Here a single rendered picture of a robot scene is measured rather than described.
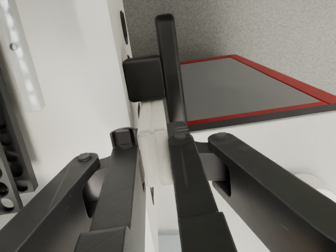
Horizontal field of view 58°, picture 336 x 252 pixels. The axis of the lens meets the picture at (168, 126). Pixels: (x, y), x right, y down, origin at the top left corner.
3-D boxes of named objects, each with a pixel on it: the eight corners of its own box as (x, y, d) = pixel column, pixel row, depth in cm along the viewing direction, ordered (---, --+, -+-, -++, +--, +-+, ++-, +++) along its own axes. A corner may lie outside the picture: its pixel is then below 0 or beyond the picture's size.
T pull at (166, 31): (172, 13, 19) (174, 12, 18) (186, 123, 22) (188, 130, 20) (116, 21, 19) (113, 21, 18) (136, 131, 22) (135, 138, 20)
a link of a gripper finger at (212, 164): (170, 160, 13) (238, 150, 13) (165, 122, 18) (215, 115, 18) (174, 189, 14) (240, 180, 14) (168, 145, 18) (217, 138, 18)
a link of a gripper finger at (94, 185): (144, 194, 14) (78, 204, 14) (145, 149, 18) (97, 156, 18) (138, 165, 13) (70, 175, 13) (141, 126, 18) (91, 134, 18)
